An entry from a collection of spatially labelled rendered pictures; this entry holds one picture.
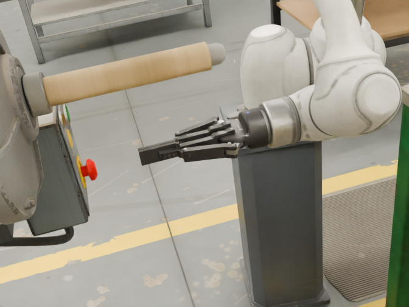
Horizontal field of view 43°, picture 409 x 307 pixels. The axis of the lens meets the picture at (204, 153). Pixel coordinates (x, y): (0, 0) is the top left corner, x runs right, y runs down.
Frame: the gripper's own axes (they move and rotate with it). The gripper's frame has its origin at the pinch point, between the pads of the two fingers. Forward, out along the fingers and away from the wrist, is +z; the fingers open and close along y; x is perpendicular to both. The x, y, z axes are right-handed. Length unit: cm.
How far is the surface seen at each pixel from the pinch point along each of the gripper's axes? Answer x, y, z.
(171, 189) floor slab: -98, 122, -11
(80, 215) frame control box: -3.3, -8.3, 15.7
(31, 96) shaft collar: 28.6, -29.3, 13.7
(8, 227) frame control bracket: 5.2, -18.1, 24.3
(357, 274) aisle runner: -97, 40, -65
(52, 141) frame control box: 11.8, -8.3, 16.1
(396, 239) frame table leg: -46, 6, -55
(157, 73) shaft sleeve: 27.8, -28.7, 0.3
